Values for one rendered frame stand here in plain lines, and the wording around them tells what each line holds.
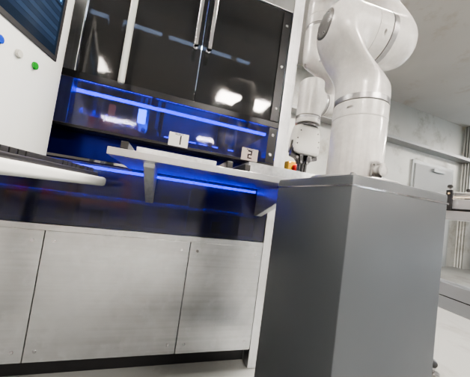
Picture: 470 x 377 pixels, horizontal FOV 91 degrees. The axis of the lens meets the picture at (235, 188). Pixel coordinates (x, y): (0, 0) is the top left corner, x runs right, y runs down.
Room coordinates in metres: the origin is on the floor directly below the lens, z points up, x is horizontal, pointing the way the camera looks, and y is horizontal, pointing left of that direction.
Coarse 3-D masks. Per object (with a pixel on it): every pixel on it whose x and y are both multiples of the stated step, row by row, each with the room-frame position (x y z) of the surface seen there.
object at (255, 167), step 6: (246, 162) 0.74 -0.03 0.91; (252, 162) 0.72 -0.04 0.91; (252, 168) 0.72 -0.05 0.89; (258, 168) 0.73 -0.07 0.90; (264, 168) 0.73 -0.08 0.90; (270, 168) 0.74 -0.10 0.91; (276, 168) 0.74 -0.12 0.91; (282, 168) 0.75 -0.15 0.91; (270, 174) 0.74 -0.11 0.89; (276, 174) 0.74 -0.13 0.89; (282, 174) 0.75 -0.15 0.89; (288, 174) 0.76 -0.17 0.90; (294, 174) 0.76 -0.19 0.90; (300, 174) 0.77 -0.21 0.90; (306, 174) 0.78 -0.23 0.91; (312, 174) 0.78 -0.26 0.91
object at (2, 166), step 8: (0, 160) 0.39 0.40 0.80; (8, 160) 0.40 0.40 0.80; (0, 168) 0.39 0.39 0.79; (8, 168) 0.40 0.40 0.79; (16, 168) 0.42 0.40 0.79; (24, 168) 0.44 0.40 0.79; (32, 168) 0.46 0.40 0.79; (40, 168) 0.48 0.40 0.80; (48, 168) 0.50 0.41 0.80; (56, 168) 0.53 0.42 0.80; (16, 176) 0.43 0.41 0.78; (24, 176) 0.44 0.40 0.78; (32, 176) 0.46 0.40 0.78; (40, 176) 0.48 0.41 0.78; (48, 176) 0.50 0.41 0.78; (56, 176) 0.53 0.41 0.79; (64, 176) 0.56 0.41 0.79; (72, 176) 0.59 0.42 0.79; (80, 176) 0.63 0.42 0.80; (88, 176) 0.67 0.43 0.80; (96, 176) 0.72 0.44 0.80; (88, 184) 0.69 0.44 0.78; (96, 184) 0.72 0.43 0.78; (104, 184) 0.78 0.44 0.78
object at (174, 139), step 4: (172, 132) 1.00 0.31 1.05; (176, 132) 1.00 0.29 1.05; (172, 136) 1.00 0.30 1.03; (176, 136) 1.01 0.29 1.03; (184, 136) 1.02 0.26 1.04; (188, 136) 1.02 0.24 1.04; (168, 140) 1.00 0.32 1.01; (172, 140) 1.00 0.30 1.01; (176, 140) 1.01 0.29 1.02; (184, 140) 1.02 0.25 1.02; (188, 140) 1.02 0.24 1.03; (168, 144) 1.00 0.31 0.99; (172, 144) 1.00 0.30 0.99; (176, 144) 1.01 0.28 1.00; (180, 144) 1.01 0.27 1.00; (184, 144) 1.02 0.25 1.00
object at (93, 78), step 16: (80, 0) 0.88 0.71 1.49; (272, 0) 1.11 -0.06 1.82; (288, 0) 1.14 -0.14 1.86; (80, 16) 0.88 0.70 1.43; (80, 32) 0.88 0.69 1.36; (80, 48) 0.90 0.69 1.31; (64, 64) 0.87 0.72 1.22; (96, 80) 0.91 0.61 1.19; (112, 80) 0.92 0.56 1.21; (160, 96) 0.98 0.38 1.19; (176, 96) 1.00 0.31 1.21; (224, 112) 1.06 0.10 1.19; (80, 128) 0.90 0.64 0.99; (160, 144) 1.00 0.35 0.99; (240, 160) 1.10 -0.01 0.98
